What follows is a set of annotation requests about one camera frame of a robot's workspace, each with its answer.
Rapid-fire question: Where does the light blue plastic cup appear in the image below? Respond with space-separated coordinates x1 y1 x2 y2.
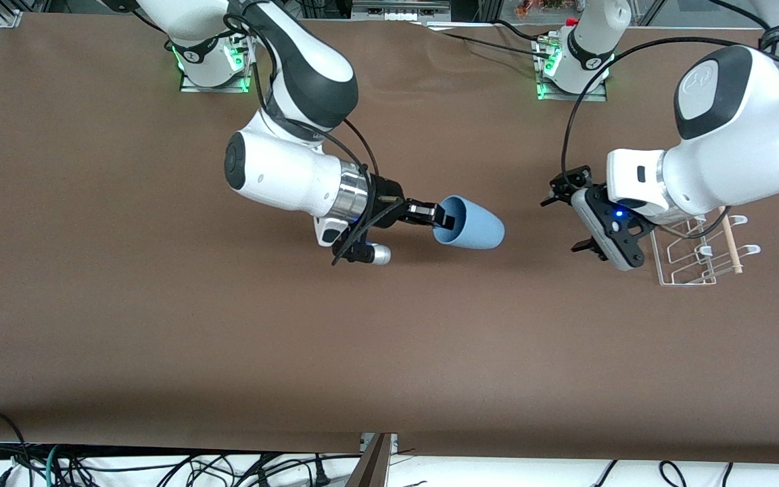
432 195 506 251

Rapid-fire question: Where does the brown table cover sheet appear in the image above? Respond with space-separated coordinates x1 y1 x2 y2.
0 14 779 467

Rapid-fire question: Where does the small colourful objects heap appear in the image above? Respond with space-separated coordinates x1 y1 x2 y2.
515 0 569 20

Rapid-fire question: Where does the white power strip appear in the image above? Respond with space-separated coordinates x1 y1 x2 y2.
351 0 452 22

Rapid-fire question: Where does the dark brown wooden beam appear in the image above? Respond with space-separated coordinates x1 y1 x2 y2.
346 433 394 487

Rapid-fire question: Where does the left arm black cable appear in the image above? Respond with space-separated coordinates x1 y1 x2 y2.
561 37 769 180

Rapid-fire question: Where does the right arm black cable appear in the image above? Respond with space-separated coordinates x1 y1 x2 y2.
224 10 407 266

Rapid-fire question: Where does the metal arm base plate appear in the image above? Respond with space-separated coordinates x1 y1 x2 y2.
534 37 609 102
179 30 253 94

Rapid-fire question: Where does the white wire dish rack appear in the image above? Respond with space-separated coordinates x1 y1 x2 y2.
650 206 762 287

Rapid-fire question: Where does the black cable to arm base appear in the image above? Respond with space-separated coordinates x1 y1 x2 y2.
430 26 544 60
493 19 551 45

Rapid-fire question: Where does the grey metal table bracket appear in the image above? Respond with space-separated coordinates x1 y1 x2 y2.
360 433 399 455

